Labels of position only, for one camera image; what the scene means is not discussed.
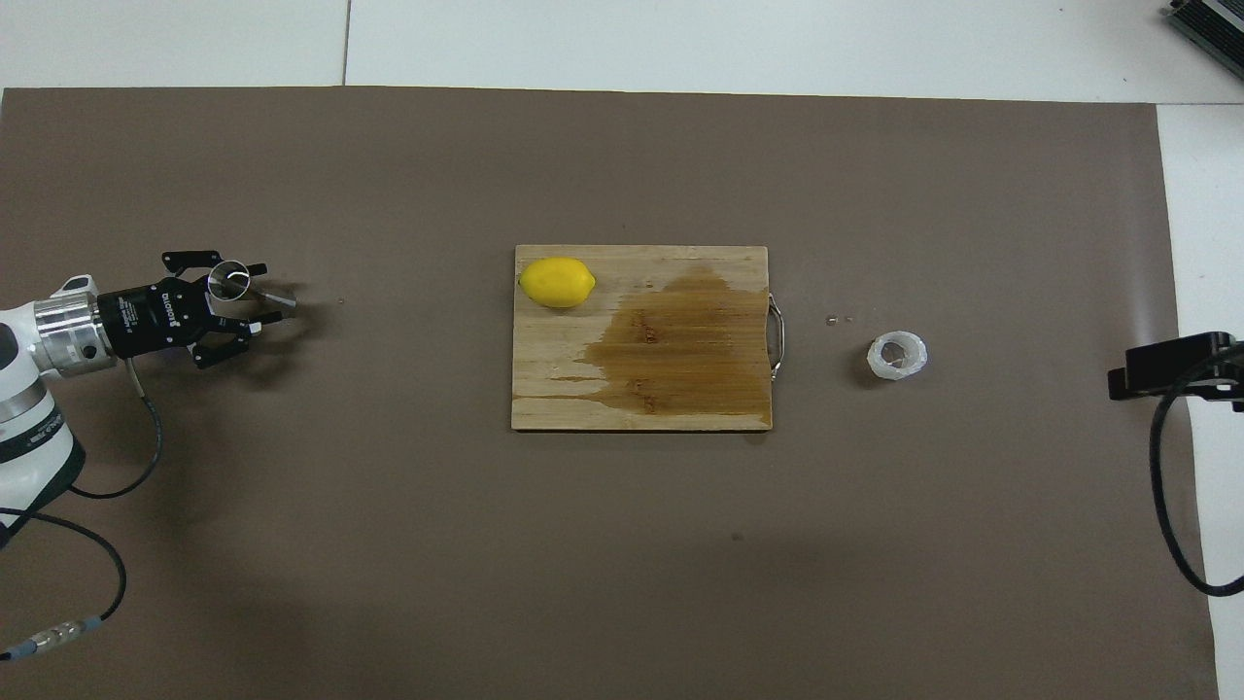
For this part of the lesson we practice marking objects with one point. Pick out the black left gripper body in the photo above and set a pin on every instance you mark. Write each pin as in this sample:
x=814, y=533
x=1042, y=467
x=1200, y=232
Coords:
x=146, y=316

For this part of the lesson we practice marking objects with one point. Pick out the steel jigger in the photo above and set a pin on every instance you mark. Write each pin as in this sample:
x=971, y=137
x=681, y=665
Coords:
x=230, y=280

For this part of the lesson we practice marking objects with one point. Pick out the small clear plastic cup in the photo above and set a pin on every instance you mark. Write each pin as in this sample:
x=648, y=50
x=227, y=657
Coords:
x=896, y=356

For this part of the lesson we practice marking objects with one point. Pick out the brown paper mat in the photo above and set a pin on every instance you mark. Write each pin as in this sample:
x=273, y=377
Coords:
x=389, y=535

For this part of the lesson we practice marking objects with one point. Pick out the yellow lemon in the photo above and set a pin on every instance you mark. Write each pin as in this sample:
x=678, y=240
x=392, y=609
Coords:
x=556, y=282

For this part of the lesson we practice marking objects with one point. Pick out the wooden cutting board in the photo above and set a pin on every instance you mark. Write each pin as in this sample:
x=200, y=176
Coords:
x=564, y=389

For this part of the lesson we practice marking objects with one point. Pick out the grey ribbed metal device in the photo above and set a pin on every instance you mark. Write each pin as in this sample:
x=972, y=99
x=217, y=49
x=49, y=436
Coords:
x=1215, y=24

